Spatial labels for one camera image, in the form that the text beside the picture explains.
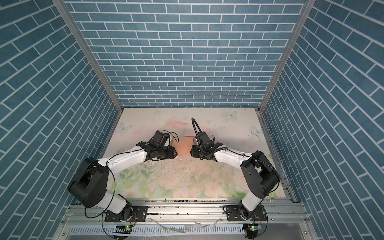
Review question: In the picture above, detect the pink cardboard paper box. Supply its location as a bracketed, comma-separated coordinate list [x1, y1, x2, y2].
[172, 136, 195, 156]

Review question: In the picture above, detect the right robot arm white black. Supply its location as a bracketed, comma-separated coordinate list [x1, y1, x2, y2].
[191, 145, 281, 221]

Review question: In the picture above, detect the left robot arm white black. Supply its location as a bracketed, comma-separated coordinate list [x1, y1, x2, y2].
[68, 145, 178, 221]

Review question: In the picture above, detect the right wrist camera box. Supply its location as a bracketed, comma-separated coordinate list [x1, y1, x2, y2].
[196, 132, 214, 148]

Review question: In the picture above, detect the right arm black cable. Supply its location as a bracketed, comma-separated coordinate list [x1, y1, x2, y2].
[191, 117, 253, 158]

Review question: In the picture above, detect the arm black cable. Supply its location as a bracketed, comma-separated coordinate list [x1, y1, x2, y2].
[83, 149, 145, 219]
[191, 117, 253, 158]

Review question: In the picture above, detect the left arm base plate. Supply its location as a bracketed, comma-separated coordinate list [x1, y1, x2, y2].
[104, 206, 148, 223]

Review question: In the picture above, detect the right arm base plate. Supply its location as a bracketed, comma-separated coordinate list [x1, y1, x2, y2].
[222, 205, 268, 222]

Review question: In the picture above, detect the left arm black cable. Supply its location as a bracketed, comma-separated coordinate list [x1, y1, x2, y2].
[83, 149, 145, 219]

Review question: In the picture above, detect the aluminium front rail frame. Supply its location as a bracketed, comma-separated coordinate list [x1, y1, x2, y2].
[54, 200, 317, 240]

